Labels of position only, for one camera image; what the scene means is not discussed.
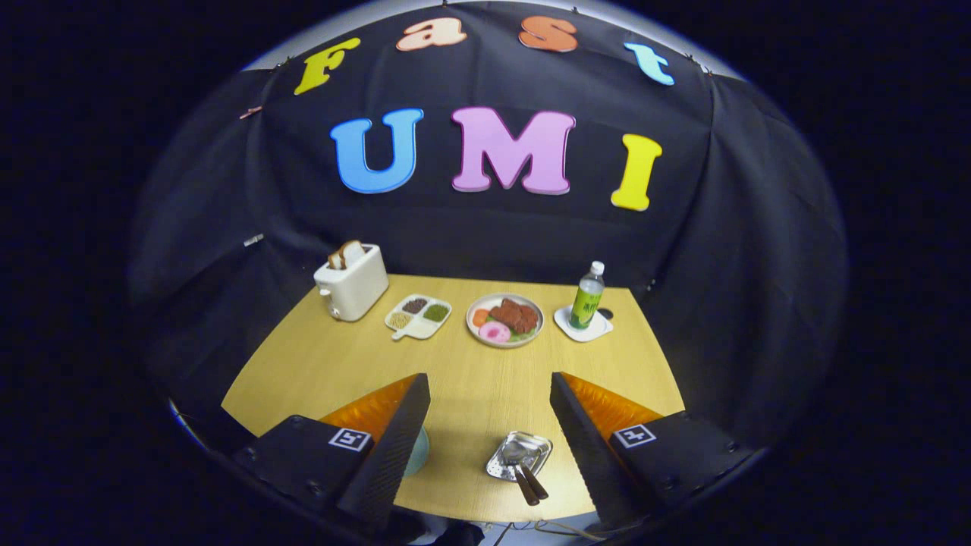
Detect brown meat pieces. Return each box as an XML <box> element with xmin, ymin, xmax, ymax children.
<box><xmin>489</xmin><ymin>299</ymin><xmax>539</xmax><ymax>334</ymax></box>

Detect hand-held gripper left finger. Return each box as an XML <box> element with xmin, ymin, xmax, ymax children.
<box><xmin>231</xmin><ymin>372</ymin><xmax>432</xmax><ymax>526</ymax></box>

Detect wooden handled fork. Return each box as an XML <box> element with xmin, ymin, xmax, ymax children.
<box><xmin>520</xmin><ymin>447</ymin><xmax>549</xmax><ymax>500</ymax></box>

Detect white square coaster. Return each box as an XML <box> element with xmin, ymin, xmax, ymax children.
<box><xmin>554</xmin><ymin>305</ymin><xmax>614</xmax><ymax>343</ymax></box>

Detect white toaster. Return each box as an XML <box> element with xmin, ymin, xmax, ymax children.
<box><xmin>314</xmin><ymin>243</ymin><xmax>390</xmax><ymax>322</ymax></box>

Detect light blue plate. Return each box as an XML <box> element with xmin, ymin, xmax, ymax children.
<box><xmin>404</xmin><ymin>426</ymin><xmax>430</xmax><ymax>477</ymax></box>

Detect round cream food plate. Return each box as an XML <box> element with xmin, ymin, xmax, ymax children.
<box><xmin>466</xmin><ymin>293</ymin><xmax>545</xmax><ymax>349</ymax></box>

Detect metal wire basket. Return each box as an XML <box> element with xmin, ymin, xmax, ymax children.
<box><xmin>486</xmin><ymin>431</ymin><xmax>554</xmax><ymax>483</ymax></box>

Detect green drink bottle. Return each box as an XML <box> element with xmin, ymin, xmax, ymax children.
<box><xmin>568</xmin><ymin>261</ymin><xmax>606</xmax><ymax>331</ymax></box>

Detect black backdrop cloth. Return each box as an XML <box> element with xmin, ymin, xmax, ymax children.
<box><xmin>129</xmin><ymin>0</ymin><xmax>849</xmax><ymax>448</ymax></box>

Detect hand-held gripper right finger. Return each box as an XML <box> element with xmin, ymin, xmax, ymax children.
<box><xmin>550</xmin><ymin>372</ymin><xmax>763</xmax><ymax>532</ymax></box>

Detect white divided seasoning dish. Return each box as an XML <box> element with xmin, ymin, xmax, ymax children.
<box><xmin>385</xmin><ymin>294</ymin><xmax>453</xmax><ymax>340</ymax></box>

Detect wooden handled spoon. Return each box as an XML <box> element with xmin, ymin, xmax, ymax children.
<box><xmin>502</xmin><ymin>440</ymin><xmax>541</xmax><ymax>507</ymax></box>

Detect light cable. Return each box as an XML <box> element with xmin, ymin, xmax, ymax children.
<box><xmin>493</xmin><ymin>519</ymin><xmax>608</xmax><ymax>542</ymax></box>

